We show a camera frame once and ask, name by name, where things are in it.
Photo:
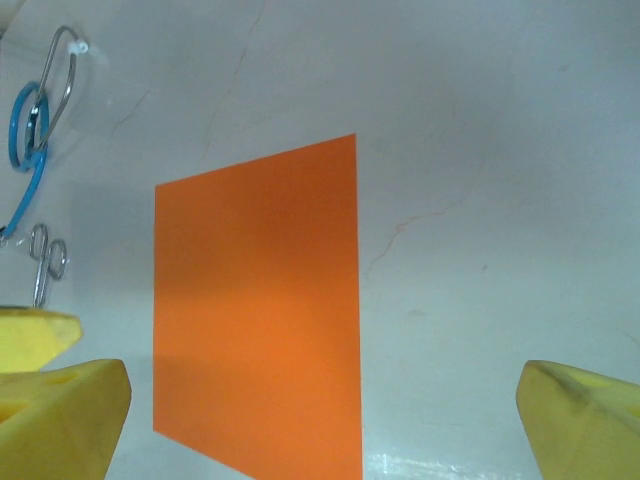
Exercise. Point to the small silver scissors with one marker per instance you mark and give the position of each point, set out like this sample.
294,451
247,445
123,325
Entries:
41,285

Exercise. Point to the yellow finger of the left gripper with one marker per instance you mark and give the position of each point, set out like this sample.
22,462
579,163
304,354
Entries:
30,340

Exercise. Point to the orange square paper sheet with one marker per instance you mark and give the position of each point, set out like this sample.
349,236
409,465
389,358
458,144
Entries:
260,300

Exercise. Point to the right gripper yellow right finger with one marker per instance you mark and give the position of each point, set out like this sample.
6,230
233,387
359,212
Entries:
585,435

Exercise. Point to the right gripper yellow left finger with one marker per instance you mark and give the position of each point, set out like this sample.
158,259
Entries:
60,430

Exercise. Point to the blue tube stethoscope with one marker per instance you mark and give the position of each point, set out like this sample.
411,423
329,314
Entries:
35,185

